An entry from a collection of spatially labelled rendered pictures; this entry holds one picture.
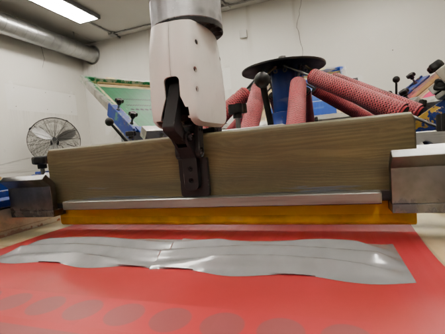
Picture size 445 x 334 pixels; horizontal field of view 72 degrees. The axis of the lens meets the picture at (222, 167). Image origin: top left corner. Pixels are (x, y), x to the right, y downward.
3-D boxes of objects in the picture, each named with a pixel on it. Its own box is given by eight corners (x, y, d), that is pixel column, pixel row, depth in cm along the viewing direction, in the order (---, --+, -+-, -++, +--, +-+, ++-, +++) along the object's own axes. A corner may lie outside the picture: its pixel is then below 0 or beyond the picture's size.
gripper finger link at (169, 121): (179, 65, 32) (195, 112, 35) (149, 100, 26) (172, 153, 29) (189, 63, 31) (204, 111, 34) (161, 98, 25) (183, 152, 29)
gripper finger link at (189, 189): (178, 134, 33) (184, 196, 33) (163, 133, 30) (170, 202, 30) (206, 130, 32) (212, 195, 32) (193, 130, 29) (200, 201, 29)
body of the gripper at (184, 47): (177, 43, 39) (186, 132, 40) (128, 12, 29) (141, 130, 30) (234, 30, 36) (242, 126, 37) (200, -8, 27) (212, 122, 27)
